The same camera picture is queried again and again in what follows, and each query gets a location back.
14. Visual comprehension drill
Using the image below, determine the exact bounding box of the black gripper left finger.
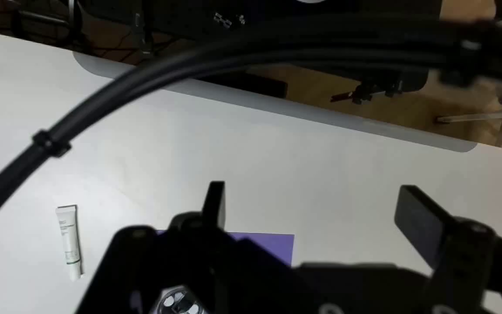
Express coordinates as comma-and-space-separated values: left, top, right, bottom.
74, 179, 296, 314

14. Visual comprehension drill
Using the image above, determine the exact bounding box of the small white tube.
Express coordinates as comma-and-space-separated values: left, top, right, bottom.
55, 202, 83, 280

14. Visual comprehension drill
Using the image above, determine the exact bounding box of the thick black cable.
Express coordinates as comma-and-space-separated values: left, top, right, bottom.
0, 13, 502, 245

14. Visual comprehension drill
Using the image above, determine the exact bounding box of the silver metal rod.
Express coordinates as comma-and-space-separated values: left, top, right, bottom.
433, 109, 502, 127

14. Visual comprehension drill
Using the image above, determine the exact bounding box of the black cable tie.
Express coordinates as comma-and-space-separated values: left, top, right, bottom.
31, 129, 73, 158

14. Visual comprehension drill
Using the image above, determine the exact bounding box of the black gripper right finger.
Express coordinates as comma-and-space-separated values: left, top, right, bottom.
393, 183, 502, 314

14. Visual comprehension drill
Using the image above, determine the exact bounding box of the purple rectangular mat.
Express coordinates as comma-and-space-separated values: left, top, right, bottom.
226, 231, 296, 270

